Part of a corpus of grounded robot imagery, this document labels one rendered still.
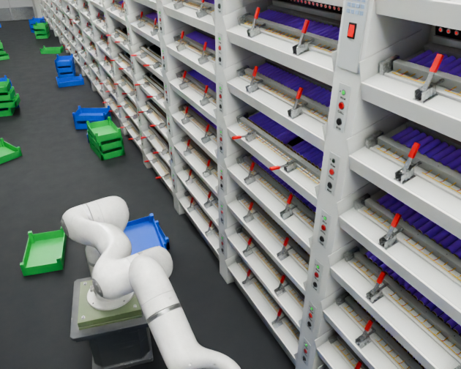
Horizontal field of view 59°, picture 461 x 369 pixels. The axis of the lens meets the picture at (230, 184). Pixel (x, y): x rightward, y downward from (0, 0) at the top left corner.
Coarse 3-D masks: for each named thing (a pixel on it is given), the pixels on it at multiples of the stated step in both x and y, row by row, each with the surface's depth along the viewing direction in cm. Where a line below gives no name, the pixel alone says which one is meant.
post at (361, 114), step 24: (384, 24) 91; (408, 24) 94; (384, 48) 94; (336, 72) 102; (336, 96) 104; (360, 96) 97; (360, 120) 101; (408, 120) 110; (336, 144) 108; (336, 192) 113; (336, 216) 116; (312, 240) 130; (336, 240) 120; (312, 264) 133; (312, 288) 137; (336, 288) 132; (312, 336) 145; (312, 360) 149
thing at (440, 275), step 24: (360, 192) 114; (384, 192) 117; (360, 216) 113; (384, 216) 108; (408, 216) 106; (360, 240) 110; (384, 240) 103; (408, 240) 102; (432, 240) 98; (456, 240) 98; (408, 264) 97; (432, 264) 95; (456, 264) 91; (432, 288) 91; (456, 288) 89; (456, 312) 87
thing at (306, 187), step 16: (240, 112) 168; (256, 112) 171; (240, 128) 165; (240, 144) 163; (256, 144) 153; (288, 144) 147; (272, 160) 143; (288, 176) 134; (304, 176) 131; (304, 192) 128
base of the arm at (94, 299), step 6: (90, 270) 155; (90, 288) 163; (90, 294) 164; (96, 294) 162; (132, 294) 164; (90, 300) 161; (96, 300) 161; (102, 300) 160; (108, 300) 160; (114, 300) 161; (120, 300) 161; (126, 300) 161; (96, 306) 159; (102, 306) 158; (108, 306) 158; (114, 306) 158; (120, 306) 159
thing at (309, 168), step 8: (240, 120) 166; (248, 120) 163; (256, 128) 157; (264, 136) 151; (272, 144) 148; (280, 144) 144; (288, 152) 140; (288, 160) 138; (304, 160) 134; (304, 168) 133; (312, 168) 130; (320, 176) 126
